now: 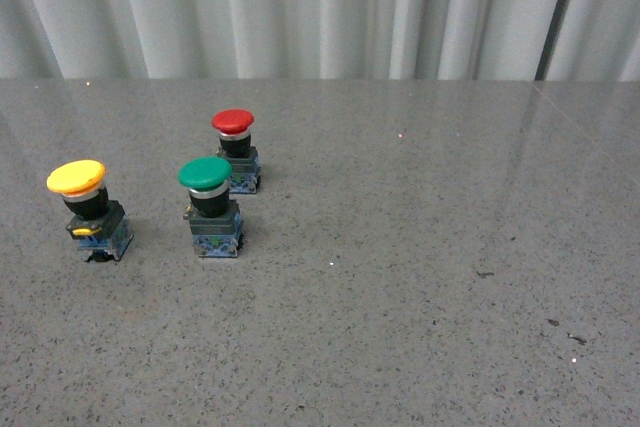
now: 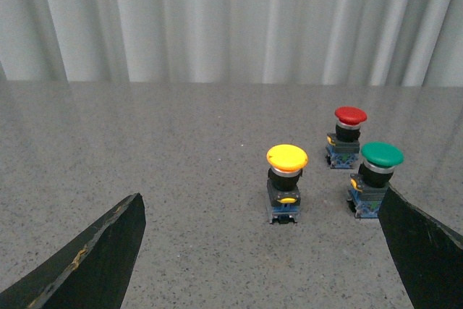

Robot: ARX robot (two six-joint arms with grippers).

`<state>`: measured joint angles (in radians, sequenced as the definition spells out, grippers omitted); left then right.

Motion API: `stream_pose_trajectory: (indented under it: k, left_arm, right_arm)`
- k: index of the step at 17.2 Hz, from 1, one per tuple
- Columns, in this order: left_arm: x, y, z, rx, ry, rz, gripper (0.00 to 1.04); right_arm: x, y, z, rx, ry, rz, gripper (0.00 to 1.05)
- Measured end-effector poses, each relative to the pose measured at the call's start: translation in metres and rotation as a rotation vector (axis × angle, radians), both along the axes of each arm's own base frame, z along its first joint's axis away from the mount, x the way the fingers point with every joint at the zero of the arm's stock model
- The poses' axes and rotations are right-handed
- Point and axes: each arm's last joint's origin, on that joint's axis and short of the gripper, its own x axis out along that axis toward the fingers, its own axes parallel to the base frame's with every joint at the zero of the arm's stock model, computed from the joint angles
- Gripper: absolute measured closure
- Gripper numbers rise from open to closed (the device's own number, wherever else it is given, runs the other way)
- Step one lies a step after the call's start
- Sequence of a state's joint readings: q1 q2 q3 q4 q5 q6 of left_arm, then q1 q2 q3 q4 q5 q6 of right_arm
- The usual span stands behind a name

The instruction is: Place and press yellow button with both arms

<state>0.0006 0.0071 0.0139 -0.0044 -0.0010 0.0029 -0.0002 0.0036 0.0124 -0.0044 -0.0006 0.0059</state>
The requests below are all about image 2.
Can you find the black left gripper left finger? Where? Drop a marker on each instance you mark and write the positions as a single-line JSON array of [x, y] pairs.
[[91, 271]]

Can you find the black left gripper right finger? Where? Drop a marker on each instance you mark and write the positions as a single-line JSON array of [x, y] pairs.
[[427, 253]]

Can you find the yellow mushroom push button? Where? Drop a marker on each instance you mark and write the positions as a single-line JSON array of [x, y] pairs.
[[286, 162]]

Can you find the green mushroom push button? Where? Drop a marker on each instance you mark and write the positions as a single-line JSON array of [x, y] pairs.
[[372, 181]]

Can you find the red mushroom push button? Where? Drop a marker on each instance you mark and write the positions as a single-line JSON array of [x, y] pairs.
[[343, 146]]

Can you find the white pleated curtain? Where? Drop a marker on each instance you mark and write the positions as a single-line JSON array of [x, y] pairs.
[[318, 42]]

